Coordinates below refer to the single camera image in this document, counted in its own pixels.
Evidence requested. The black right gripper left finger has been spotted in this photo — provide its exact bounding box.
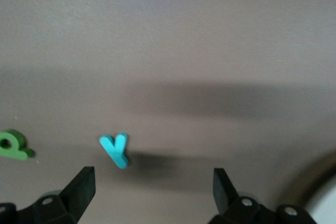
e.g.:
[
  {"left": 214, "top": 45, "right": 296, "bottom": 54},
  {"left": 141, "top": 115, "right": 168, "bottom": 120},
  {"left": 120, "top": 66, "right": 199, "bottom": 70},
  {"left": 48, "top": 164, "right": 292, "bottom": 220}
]
[{"left": 0, "top": 166, "right": 95, "bottom": 224}]

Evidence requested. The beige round plate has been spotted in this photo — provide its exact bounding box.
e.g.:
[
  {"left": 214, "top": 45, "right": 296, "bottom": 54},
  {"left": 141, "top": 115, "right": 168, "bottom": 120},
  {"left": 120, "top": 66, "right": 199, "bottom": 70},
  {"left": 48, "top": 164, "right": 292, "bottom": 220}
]
[{"left": 299, "top": 155, "right": 336, "bottom": 224}]

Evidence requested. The teal foam letter y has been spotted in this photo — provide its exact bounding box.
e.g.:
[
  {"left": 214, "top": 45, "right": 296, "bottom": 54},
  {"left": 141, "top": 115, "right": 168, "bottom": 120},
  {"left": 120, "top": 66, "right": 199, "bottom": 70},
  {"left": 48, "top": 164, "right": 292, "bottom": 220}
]
[{"left": 99, "top": 132, "right": 131, "bottom": 170}]

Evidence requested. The green foam letter p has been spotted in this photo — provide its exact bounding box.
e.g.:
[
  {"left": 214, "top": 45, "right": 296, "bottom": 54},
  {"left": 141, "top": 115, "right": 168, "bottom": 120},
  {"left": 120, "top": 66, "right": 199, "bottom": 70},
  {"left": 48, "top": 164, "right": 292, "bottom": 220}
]
[{"left": 0, "top": 129, "right": 35, "bottom": 161}]

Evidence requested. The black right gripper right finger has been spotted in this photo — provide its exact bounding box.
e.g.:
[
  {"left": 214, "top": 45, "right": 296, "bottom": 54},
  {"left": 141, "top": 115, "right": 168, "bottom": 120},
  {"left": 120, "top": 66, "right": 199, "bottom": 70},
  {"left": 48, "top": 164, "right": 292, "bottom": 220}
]
[{"left": 208, "top": 168, "right": 317, "bottom": 224}]

